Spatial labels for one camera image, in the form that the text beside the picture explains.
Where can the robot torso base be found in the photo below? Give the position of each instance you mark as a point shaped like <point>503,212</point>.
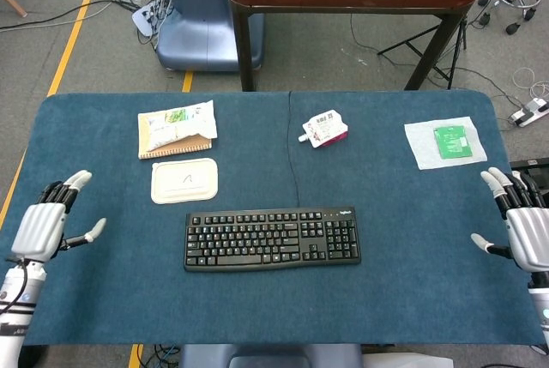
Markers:
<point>270,356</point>

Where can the white rectangular lid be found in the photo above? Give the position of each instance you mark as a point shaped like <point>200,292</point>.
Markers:
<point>184,181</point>

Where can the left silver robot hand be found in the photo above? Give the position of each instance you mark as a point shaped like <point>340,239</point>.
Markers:
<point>40,226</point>

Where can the black equipment frame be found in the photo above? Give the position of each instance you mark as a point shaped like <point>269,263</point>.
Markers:
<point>534,168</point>

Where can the white snack bag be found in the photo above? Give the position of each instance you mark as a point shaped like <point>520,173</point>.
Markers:
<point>182,124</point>

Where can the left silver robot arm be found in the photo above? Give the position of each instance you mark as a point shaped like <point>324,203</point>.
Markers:
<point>17,303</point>

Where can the black folding stand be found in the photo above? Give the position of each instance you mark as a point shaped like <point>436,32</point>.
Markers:
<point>429,48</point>

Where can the green packet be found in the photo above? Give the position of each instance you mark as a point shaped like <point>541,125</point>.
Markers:
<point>453,141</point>

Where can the white spouted drink pouch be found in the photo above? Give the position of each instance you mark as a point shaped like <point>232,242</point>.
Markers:
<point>323,128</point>

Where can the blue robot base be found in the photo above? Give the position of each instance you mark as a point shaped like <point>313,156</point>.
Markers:
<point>201,25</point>

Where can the blue table mat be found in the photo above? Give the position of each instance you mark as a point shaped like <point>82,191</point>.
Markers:
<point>266,299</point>

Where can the black keyboard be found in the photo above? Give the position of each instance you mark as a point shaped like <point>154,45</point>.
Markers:
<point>272,238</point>

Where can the white power strip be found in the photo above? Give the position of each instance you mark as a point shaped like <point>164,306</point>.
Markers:
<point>530,111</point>

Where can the brown spiral notebook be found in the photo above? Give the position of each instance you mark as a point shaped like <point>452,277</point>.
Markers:
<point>176,146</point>

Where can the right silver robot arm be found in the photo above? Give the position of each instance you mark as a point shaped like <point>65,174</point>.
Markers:
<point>541,312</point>

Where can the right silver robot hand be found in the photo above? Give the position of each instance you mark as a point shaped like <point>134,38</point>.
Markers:
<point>525,231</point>

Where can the white cloth sheet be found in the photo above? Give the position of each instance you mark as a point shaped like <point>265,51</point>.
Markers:
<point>422,147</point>

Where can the white multi-socket adapter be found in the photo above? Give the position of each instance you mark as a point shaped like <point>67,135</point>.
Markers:
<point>148,16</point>

